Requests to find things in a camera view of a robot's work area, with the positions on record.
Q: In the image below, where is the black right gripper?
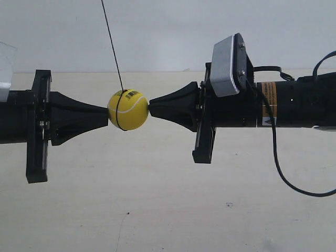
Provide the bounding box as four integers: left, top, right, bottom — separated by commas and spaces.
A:
149, 62, 255, 164

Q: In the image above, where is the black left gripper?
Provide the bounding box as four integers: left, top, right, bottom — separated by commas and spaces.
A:
26, 69, 109, 184

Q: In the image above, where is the yellow tennis ball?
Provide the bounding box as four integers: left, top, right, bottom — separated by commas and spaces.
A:
107, 89, 149, 131

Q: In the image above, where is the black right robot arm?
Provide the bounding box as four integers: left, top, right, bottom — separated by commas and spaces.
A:
149, 62, 335, 164

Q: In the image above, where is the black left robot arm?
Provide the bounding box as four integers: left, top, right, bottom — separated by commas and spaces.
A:
1, 69, 109, 184

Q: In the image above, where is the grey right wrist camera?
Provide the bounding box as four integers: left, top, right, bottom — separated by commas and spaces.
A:
209, 33, 248, 98

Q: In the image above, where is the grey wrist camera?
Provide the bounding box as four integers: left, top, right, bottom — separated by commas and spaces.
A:
1, 42, 17, 102
209, 33, 248, 98

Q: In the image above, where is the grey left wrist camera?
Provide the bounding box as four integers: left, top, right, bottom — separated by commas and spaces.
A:
1, 42, 17, 102

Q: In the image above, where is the black hanging string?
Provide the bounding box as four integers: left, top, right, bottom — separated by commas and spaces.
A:
100, 0, 125, 91

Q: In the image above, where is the black camera cable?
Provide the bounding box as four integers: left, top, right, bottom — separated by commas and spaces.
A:
245, 49, 336, 197

